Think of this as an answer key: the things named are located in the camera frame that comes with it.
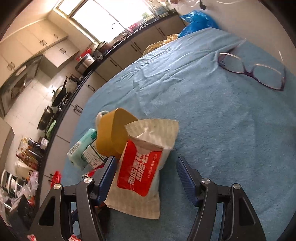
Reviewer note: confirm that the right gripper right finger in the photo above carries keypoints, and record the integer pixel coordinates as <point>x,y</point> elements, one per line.
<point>239,219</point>

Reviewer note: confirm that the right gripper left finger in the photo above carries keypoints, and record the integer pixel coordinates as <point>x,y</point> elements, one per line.
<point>65,205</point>

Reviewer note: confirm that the red white wet wipe pack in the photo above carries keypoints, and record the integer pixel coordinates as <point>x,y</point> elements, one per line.
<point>135,187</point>

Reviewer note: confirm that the brown tape roll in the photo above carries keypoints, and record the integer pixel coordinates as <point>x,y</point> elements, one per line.
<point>112,135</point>

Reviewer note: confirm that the lower kitchen cabinets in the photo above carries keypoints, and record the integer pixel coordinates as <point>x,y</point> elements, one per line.
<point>126,51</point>

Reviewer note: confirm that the kitchen cabinets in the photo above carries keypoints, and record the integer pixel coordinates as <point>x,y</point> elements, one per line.
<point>42,38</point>
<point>126,51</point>

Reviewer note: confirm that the upper kitchen cabinets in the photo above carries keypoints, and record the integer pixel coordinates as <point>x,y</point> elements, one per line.
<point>42,38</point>

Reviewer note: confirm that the red white snack bag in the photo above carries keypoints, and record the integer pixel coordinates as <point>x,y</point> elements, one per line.
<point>91,172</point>

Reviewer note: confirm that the condiment bottles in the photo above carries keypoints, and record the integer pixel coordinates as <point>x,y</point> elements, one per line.
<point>31,152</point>

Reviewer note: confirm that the small green white box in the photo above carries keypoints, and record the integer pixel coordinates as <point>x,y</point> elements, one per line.
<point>84,152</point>

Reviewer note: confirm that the green cloth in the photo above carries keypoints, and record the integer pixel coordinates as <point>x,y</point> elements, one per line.
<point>50,129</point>

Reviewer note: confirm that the black frying pan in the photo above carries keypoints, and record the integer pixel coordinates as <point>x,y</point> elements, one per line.
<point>45,119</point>

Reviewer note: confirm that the black wok with lid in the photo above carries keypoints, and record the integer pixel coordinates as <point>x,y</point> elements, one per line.
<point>59,94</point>

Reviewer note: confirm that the range hood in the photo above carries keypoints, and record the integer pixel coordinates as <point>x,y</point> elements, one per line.
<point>17,82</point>

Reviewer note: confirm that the steel rice cooker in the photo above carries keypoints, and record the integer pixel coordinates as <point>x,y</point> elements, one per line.
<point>84,63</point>

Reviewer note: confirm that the dark cooking pot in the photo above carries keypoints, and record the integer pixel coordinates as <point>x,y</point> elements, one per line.
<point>103,47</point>

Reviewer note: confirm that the yellow plastic bag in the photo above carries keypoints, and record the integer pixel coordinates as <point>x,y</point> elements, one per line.
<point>158,44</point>

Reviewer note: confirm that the blue plastic bag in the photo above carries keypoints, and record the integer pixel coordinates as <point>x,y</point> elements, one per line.
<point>197,21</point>

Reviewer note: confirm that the sink faucet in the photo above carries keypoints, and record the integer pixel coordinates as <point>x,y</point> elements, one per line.
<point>117,25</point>

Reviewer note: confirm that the purple frame eyeglasses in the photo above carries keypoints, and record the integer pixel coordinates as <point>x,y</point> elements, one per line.
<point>270,73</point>

